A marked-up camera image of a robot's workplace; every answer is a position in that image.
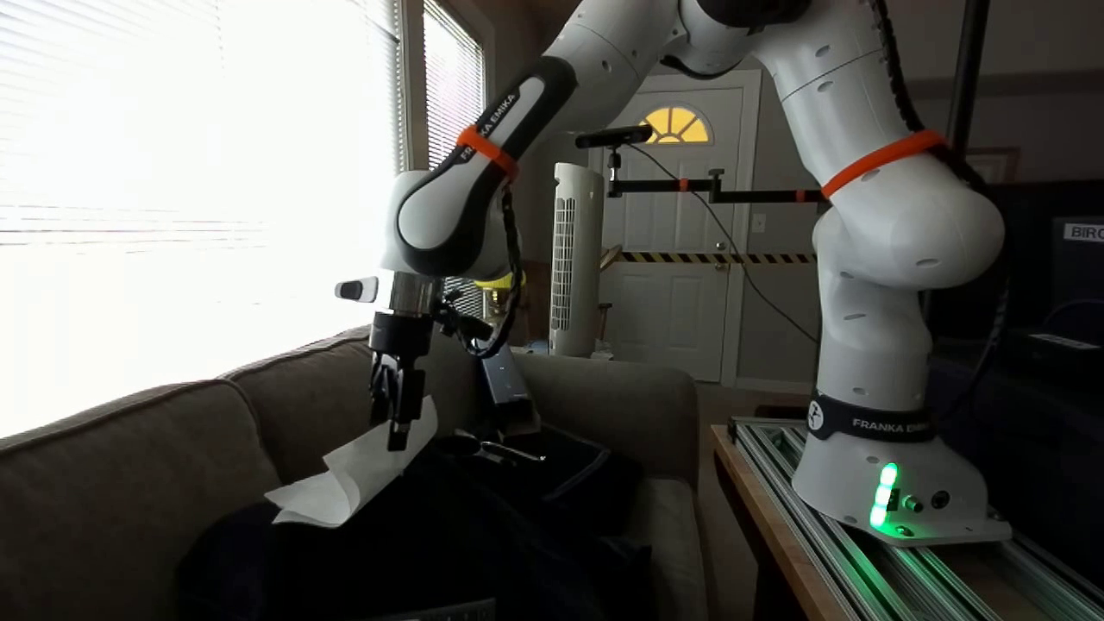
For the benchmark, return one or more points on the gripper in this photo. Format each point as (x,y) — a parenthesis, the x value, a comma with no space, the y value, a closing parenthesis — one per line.
(402,335)

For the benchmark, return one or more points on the white paper towel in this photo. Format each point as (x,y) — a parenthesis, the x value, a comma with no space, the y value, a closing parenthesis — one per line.
(345,483)

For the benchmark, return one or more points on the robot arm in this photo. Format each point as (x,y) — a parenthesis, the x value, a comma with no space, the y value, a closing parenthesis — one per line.
(871,259)

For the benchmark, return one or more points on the dark flat box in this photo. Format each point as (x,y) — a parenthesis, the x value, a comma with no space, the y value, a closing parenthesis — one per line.
(504,384)

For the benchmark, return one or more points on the black cloth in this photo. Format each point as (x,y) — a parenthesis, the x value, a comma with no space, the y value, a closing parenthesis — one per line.
(448,535)

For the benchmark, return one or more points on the white tower fan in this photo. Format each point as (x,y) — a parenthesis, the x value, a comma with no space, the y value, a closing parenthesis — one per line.
(576,259)

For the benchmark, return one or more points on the grey fabric sofa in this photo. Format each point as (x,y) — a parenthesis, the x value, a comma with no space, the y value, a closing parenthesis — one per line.
(129,483)

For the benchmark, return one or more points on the large window with blinds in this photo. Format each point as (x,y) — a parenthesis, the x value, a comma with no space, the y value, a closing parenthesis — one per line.
(172,216)

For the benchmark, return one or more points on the white door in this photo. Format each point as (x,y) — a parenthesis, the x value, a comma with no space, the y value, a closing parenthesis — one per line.
(681,302)

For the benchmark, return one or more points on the narrow window with blinds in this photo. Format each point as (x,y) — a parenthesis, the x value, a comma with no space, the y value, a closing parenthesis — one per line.
(453,86)

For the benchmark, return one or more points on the yellow black caution tape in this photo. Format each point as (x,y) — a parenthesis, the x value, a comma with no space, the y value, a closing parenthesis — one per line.
(716,257)

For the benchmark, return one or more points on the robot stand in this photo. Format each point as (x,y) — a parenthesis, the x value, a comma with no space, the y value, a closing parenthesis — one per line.
(862,578)

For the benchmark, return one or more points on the black pole stand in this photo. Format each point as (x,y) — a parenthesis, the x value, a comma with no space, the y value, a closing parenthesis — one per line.
(968,69)

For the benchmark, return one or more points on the black speaker box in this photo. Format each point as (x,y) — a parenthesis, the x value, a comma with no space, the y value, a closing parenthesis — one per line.
(1078,276)

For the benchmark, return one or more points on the camera on mount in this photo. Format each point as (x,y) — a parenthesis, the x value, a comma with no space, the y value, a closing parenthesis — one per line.
(614,136)

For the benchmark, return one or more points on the white wall switch plate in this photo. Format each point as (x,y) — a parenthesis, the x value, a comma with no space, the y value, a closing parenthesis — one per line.
(758,222)

